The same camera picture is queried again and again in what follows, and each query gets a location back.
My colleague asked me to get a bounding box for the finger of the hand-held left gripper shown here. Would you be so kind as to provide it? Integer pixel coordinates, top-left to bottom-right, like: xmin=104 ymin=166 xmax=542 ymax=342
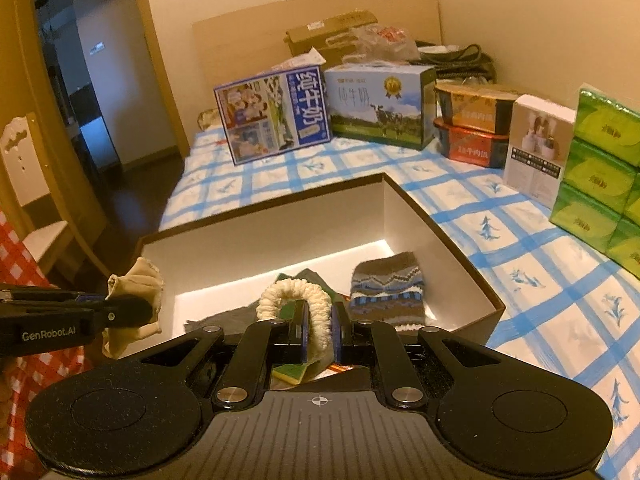
xmin=0 ymin=283 xmax=109 ymax=307
xmin=92 ymin=294 xmax=154 ymax=342

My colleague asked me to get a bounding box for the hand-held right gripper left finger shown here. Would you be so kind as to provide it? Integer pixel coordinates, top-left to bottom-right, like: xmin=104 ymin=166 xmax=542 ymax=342
xmin=132 ymin=299 xmax=308 ymax=408

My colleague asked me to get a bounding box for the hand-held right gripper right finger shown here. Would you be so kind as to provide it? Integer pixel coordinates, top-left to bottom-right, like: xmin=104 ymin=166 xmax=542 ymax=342
xmin=332 ymin=302 xmax=501 ymax=408

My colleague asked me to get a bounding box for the cream ruffled sock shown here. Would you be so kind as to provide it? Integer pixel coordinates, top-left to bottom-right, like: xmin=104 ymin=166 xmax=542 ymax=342
xmin=256 ymin=279 xmax=334 ymax=376

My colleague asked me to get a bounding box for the beige cloth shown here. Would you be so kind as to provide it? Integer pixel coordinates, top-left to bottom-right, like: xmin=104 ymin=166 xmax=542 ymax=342
xmin=101 ymin=257 xmax=166 ymax=359

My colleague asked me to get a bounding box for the patterned knit sock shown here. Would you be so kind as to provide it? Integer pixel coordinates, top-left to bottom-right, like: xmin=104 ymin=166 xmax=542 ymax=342
xmin=348 ymin=252 xmax=426 ymax=332

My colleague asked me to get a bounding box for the grey cloth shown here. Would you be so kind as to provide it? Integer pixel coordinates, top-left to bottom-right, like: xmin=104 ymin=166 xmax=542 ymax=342
xmin=184 ymin=267 xmax=351 ymax=335

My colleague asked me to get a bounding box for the red checked cloth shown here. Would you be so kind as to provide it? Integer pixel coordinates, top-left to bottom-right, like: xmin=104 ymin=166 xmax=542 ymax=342
xmin=0 ymin=210 xmax=101 ymax=480

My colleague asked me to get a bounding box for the wooden chair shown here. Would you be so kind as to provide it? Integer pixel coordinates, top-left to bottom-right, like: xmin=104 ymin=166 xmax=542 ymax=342
xmin=0 ymin=115 xmax=71 ymax=276

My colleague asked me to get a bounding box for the blue milk carton box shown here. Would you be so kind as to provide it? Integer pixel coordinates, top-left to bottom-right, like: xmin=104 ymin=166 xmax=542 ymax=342
xmin=214 ymin=57 xmax=333 ymax=166

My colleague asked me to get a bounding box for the red food container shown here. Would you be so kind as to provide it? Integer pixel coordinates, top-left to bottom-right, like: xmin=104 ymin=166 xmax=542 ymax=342
xmin=432 ymin=117 xmax=511 ymax=168

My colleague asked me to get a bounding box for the green milk carton box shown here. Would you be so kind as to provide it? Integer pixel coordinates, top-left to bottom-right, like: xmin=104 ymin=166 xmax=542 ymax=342
xmin=324 ymin=62 xmax=437 ymax=151

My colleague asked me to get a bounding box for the gold food container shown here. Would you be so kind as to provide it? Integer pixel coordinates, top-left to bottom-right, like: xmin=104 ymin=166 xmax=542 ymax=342
xmin=434 ymin=84 xmax=521 ymax=136

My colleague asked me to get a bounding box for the white product box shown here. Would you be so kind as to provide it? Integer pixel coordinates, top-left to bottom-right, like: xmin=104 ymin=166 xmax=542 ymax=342
xmin=502 ymin=94 xmax=577 ymax=206

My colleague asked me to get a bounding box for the clear plastic bag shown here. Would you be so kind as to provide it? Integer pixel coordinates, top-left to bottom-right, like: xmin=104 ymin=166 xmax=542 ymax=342
xmin=342 ymin=25 xmax=421 ymax=66

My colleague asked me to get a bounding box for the black bag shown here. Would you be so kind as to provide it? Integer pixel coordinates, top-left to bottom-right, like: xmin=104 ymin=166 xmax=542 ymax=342
xmin=415 ymin=44 xmax=496 ymax=93

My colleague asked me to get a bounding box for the pack of green tissue packets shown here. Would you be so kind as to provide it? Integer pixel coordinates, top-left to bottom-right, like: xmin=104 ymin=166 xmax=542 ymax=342
xmin=549 ymin=85 xmax=640 ymax=281

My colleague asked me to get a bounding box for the brown cardboard shipping box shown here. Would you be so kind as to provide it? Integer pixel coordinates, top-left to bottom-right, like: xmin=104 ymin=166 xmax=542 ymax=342
xmin=286 ymin=10 xmax=378 ymax=71

